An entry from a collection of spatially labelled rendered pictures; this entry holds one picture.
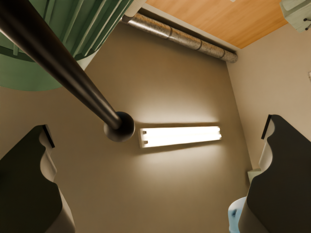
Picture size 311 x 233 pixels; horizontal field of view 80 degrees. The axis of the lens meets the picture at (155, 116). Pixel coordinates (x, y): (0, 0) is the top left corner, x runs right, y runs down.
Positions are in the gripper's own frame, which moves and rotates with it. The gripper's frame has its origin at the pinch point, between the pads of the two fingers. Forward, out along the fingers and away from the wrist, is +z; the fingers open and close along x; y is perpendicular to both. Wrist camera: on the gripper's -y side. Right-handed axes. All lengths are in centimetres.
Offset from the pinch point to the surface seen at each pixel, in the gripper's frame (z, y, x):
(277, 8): 246, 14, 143
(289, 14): 183, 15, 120
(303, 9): 179, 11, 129
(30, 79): 9.3, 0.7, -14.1
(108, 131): 5.2, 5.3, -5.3
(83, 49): 10.2, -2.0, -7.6
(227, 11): 236, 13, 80
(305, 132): 179, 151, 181
